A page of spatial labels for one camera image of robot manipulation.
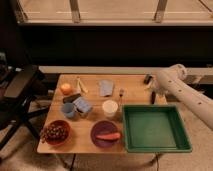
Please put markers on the black rectangular object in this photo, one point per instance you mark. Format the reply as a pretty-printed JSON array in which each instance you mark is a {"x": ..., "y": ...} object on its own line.
[{"x": 71, "y": 98}]

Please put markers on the orange carrot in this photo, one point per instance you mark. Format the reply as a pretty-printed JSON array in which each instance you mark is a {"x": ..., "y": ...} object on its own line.
[{"x": 110, "y": 137}]

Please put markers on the black office chair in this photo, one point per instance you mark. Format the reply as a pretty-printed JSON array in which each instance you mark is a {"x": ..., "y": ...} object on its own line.
[{"x": 17, "y": 90}]

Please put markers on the green plastic tray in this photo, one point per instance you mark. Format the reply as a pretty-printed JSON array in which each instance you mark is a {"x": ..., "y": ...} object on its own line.
[{"x": 154, "y": 129}]

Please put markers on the grey blue cloth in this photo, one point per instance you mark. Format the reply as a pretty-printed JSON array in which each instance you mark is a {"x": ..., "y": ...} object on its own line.
[{"x": 106, "y": 87}]

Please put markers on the white cup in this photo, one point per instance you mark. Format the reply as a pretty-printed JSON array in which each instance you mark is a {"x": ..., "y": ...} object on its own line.
[{"x": 110, "y": 108}]

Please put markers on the metal fork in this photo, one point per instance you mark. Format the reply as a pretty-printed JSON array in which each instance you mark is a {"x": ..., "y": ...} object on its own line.
[{"x": 121, "y": 94}]

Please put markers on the red bowl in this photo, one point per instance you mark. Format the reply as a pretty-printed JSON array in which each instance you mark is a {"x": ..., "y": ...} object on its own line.
[{"x": 63, "y": 124}]

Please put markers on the purple plate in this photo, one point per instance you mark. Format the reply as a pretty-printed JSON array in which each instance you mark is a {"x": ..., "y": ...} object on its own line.
[{"x": 100, "y": 128}]

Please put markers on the dark grapes bunch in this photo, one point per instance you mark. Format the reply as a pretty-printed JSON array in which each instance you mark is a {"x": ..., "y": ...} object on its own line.
[{"x": 53, "y": 133}]

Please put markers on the orange fruit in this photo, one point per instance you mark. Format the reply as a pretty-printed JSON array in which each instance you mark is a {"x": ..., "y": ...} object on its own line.
[{"x": 66, "y": 88}]

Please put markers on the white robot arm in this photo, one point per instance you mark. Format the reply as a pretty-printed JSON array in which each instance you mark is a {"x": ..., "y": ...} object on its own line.
[{"x": 171, "y": 79}]

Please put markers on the wooden table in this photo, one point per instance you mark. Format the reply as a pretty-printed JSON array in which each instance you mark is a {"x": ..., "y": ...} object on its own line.
[{"x": 79, "y": 141}]

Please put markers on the blue mug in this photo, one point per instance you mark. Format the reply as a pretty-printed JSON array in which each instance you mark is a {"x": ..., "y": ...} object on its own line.
[{"x": 68, "y": 109}]

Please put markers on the cream banana peel object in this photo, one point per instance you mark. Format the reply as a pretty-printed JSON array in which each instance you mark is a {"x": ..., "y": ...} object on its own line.
[{"x": 81, "y": 86}]

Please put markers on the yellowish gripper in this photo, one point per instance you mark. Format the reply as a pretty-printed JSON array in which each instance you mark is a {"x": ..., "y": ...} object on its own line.
[{"x": 151, "y": 87}]

